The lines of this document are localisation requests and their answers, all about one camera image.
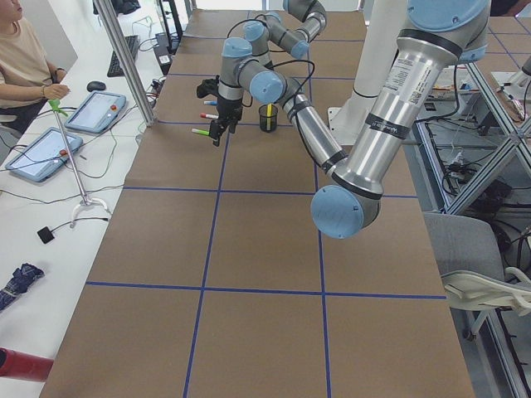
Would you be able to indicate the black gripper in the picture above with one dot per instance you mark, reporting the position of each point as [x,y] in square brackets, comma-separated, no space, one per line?
[230,109]

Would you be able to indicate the red white marker pen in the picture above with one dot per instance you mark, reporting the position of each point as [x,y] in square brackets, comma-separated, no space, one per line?
[208,116]

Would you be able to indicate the green highlighter pen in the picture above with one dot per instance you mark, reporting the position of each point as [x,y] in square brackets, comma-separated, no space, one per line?
[201,132]

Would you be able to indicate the yellow highlighter pen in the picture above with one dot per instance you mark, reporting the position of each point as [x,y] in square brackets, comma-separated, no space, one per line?
[269,117]

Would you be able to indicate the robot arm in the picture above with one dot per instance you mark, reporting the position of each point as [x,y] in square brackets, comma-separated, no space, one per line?
[407,45]
[290,29]

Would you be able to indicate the black mesh pen cup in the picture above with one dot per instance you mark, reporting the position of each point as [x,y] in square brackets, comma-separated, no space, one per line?
[262,118]

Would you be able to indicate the far teach pendant tablet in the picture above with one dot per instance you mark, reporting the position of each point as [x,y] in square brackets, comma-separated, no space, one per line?
[98,111]

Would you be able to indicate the teach pendant tablet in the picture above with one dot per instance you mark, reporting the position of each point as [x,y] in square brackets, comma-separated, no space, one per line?
[98,111]
[42,158]

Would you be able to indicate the black computer mouse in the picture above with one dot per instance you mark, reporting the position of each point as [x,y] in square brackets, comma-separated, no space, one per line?
[96,85]

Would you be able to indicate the silver stand green clip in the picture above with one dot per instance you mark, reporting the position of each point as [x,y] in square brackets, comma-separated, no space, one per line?
[86,201]

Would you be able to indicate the near teach pendant tablet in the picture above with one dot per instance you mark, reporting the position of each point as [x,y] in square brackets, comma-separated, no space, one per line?
[42,158]

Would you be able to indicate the seated person beige shirt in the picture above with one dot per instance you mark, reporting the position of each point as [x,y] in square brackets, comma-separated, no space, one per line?
[28,79]

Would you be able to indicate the small black square puck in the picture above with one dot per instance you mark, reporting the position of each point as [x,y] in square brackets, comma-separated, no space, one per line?
[45,234]

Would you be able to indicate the folded blue umbrella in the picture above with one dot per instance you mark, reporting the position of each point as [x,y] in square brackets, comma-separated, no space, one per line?
[22,279]

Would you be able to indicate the grey office chair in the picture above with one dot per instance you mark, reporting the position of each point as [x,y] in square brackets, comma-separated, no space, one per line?
[470,265]

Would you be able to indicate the red cylinder bottle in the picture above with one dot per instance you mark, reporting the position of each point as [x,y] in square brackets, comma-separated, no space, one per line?
[24,366]

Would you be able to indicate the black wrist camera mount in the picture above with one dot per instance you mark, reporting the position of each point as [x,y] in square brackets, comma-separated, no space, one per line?
[208,87]

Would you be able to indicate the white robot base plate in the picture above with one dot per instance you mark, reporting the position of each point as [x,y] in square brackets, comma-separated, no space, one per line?
[347,122]

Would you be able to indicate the aluminium frame post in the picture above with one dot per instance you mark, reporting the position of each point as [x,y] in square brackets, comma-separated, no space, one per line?
[120,47]

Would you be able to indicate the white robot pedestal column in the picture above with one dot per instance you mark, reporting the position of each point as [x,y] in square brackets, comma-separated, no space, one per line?
[384,19]

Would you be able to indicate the aluminium side frame rack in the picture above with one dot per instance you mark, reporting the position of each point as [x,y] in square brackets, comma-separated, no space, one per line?
[471,157]

